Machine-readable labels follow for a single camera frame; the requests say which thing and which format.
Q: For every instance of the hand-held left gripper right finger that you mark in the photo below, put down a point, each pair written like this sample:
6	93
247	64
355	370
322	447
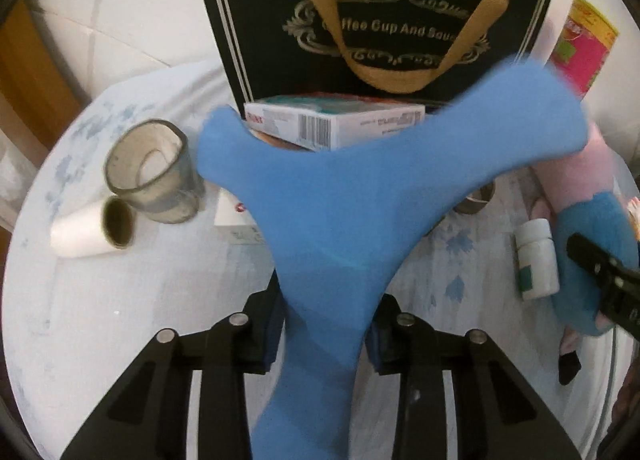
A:
377	345

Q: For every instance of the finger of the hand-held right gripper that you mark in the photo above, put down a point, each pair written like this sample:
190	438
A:
615	285

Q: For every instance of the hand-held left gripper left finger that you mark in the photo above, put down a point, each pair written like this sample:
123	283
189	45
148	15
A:
270	340

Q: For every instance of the pig plush blue dress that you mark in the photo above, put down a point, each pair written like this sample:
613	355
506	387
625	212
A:
585	220

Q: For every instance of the white plastic bottle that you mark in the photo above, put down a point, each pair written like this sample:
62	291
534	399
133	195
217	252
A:
540	265

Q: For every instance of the blue cloth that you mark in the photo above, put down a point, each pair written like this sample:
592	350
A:
340	220

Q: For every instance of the white flat box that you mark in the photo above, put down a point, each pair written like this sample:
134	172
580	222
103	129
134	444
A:
232	222

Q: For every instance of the grey glass cup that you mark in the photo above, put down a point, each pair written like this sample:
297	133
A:
165	195

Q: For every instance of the white medicine box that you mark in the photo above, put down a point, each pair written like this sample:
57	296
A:
370	127

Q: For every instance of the white paper roll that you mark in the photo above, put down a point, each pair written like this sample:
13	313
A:
80	232

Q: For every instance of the pink snack canister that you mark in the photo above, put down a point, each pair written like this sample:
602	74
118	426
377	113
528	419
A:
580	55

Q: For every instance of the brown wooden furniture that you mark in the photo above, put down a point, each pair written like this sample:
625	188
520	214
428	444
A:
25	75

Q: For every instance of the white sofa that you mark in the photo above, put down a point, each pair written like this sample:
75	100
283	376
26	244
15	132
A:
125	0

